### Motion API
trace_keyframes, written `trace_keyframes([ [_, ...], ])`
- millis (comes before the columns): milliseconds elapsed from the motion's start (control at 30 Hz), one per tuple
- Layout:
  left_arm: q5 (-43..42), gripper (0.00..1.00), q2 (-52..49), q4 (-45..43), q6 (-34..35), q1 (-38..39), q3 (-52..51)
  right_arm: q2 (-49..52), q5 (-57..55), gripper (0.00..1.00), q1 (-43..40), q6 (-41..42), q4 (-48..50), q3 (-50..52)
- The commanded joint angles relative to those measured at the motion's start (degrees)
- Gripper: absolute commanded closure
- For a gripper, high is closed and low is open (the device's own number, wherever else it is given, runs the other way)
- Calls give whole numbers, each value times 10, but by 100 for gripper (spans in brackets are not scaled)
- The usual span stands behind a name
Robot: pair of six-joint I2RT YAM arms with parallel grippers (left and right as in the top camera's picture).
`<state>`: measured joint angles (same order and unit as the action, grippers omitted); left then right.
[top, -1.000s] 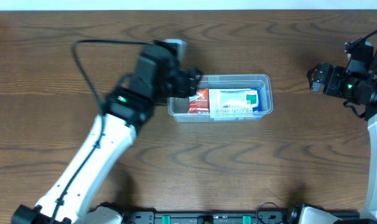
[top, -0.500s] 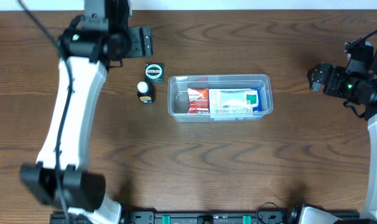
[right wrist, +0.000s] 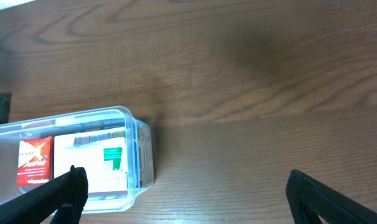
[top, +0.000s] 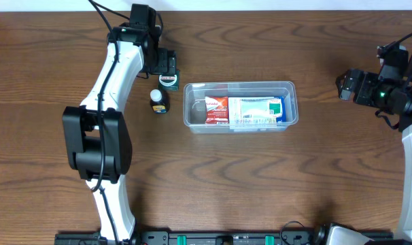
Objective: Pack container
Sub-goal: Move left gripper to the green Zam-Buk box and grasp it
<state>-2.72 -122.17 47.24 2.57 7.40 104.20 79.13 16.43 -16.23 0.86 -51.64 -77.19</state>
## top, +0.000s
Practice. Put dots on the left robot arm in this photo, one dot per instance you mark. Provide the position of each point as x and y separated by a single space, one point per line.
98 145

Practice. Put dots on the black mounting rail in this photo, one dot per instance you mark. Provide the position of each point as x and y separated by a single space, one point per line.
166 238

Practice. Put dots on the white green medicine box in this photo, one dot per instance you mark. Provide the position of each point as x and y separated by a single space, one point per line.
261 107

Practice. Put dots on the blue white medicine box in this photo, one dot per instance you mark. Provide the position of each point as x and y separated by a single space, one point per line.
236 119

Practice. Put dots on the dark bottle white cap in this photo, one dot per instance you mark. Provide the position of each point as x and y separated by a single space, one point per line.
159 101

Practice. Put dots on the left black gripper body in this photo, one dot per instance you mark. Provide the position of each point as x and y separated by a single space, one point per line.
167 68

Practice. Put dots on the red medicine packet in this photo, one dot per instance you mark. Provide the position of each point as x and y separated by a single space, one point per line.
216 110

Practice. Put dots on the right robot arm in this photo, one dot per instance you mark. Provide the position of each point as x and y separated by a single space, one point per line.
390 93

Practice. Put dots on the dark green square box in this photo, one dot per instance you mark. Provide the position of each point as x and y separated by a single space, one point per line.
169 82

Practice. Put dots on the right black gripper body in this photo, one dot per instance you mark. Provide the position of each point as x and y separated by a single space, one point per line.
351 88

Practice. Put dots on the clear plastic container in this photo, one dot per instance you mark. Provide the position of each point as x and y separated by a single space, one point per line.
195 108

